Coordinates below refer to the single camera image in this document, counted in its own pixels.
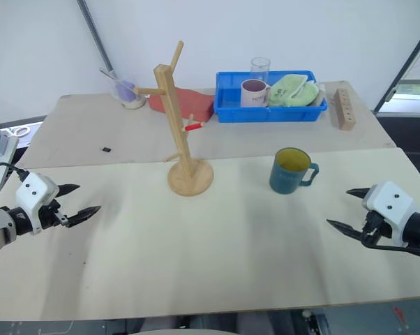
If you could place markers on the dark tent frame pole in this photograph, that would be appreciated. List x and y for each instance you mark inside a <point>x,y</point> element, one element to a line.
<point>402,63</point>

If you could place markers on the blue plastic bin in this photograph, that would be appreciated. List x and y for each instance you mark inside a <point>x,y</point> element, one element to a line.
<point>266,104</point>

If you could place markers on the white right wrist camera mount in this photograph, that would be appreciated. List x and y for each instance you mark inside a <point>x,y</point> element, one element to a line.
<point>391,206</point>

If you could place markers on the clear glass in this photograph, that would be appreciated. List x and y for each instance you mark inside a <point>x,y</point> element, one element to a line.
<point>260,68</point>

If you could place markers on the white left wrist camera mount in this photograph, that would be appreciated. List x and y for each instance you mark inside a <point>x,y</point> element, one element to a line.
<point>31,197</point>

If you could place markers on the green cloth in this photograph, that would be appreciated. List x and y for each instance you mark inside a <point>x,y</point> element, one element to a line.
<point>292,91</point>

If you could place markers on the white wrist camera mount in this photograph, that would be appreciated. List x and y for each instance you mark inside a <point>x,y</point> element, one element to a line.
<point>31,197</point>
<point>391,206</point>

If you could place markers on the red cloth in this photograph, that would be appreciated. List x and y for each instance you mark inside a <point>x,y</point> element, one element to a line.
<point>192,101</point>

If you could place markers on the wooden block with holes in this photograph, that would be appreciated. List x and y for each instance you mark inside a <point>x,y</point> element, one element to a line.
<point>343,109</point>

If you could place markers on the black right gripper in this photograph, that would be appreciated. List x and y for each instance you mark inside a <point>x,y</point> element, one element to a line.
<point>375,228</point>

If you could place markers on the white scissors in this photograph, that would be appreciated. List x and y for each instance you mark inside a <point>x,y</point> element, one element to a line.
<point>18,131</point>

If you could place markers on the teal mug with yellow inside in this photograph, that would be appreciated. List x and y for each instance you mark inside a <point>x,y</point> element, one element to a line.
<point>289,174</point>

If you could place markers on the grey metal pole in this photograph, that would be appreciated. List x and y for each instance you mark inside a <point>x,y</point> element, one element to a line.
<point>96,35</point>

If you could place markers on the clear cup with purple item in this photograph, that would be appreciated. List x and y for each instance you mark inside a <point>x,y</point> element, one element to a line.
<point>124,91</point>

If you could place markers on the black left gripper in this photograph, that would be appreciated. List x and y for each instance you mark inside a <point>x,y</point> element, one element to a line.
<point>49,214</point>

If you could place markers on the wooden mug tree stand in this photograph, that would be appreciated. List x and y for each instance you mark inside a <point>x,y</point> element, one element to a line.
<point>182,139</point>

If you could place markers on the white and pink mug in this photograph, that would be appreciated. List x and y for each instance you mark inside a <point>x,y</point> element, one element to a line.
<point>252,93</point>

